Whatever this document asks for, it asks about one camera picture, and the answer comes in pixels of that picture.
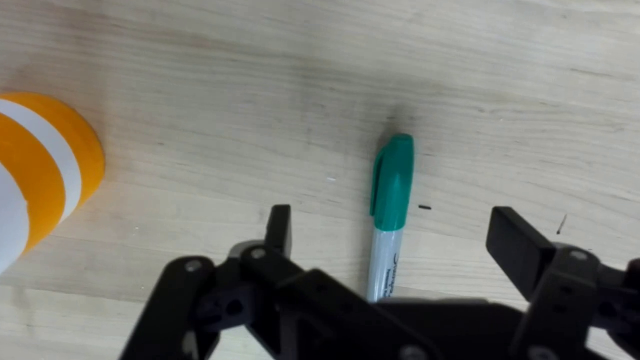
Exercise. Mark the green capped grey marker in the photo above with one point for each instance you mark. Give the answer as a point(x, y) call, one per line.
point(390, 200)

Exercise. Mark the orange and white striped cup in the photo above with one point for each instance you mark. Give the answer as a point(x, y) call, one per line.
point(35, 175)

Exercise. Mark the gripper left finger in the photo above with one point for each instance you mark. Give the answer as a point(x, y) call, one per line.
point(260, 295)

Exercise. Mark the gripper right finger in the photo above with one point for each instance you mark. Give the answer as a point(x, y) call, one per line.
point(555, 280)

